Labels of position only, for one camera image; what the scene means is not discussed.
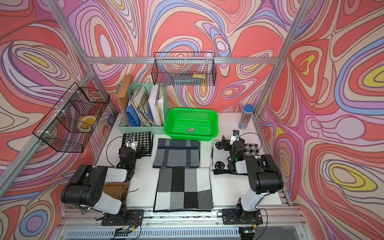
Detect black wire basket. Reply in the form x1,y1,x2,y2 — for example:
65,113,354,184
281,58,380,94
33,83,111,153
151,51,217,87

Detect mint green file organizer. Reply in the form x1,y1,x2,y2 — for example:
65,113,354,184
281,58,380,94
119,83,169,134

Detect black white houndstooth scarf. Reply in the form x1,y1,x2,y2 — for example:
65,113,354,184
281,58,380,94
122,132,154,159

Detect magazines in organizer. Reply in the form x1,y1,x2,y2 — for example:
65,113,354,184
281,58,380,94
133,85,154,127

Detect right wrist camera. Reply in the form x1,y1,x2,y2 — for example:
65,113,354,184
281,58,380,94
232,130,240,141

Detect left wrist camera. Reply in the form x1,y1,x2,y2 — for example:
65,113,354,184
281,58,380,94
123,137,135,148

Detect left black wire basket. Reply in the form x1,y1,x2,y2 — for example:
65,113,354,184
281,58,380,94
33,83,111,153

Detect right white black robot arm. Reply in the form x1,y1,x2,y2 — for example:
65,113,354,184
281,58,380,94
214,136,284,226

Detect back black wire basket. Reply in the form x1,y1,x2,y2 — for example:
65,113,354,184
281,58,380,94
151,51,217,87

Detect black white grey checked scarf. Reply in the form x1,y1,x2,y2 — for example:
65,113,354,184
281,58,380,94
153,168,214,212

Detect smiley face checked scarf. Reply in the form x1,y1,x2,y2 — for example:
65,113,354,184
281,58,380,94
210,141,259,174

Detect blue folder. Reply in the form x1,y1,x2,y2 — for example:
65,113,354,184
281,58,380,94
126,100,141,127

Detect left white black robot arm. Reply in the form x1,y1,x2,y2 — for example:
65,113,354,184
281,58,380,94
61,147,137,216

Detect brown cardboard folder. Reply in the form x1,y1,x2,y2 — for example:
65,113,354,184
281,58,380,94
117,75,133,126

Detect green plastic basket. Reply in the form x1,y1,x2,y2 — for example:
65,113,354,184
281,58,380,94
163,108,219,142

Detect white papers stack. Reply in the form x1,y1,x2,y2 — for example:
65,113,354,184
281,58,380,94
148,85,165,127

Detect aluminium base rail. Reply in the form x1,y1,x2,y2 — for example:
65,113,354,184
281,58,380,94
50,206,314,240

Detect clear pencil tube blue lid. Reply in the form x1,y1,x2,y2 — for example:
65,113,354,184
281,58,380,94
238,104,255,130

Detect green circuit board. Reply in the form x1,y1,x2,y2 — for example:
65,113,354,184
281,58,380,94
115,228,132,235

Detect grey navy plaid scarf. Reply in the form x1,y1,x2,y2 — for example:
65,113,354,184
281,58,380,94
153,139,201,169

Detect brown plaid scarf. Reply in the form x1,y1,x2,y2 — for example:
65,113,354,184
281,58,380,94
103,182,130,202

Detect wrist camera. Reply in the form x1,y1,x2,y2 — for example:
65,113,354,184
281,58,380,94
232,130,240,141
123,137,135,148

